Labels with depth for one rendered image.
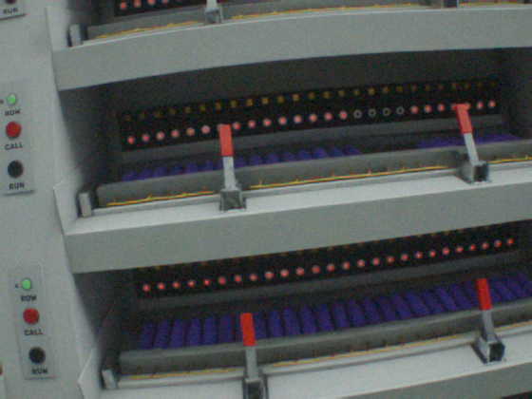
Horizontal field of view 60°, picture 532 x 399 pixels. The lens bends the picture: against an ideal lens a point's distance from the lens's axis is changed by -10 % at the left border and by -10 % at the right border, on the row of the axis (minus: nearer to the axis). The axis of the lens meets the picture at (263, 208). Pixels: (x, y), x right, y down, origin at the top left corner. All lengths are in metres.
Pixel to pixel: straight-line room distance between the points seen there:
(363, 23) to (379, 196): 0.19
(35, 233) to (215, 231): 0.19
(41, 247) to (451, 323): 0.47
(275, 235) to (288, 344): 0.14
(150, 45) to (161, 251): 0.22
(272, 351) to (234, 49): 0.33
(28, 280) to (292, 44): 0.37
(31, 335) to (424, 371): 0.42
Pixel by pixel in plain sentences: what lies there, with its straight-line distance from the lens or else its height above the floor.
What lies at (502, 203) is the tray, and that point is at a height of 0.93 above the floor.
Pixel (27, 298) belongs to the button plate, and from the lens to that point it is 0.56.
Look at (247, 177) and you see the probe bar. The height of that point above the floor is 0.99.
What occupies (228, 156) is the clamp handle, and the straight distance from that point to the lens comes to 0.53.
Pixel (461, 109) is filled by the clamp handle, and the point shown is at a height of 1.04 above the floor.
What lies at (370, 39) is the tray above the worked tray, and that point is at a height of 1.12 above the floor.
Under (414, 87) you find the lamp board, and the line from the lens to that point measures 0.71.
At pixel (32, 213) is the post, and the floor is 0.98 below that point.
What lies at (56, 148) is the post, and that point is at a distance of 0.55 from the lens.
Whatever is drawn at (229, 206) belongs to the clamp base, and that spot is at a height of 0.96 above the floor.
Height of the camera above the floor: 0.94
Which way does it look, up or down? 1 degrees up
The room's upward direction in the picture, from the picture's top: 7 degrees counter-clockwise
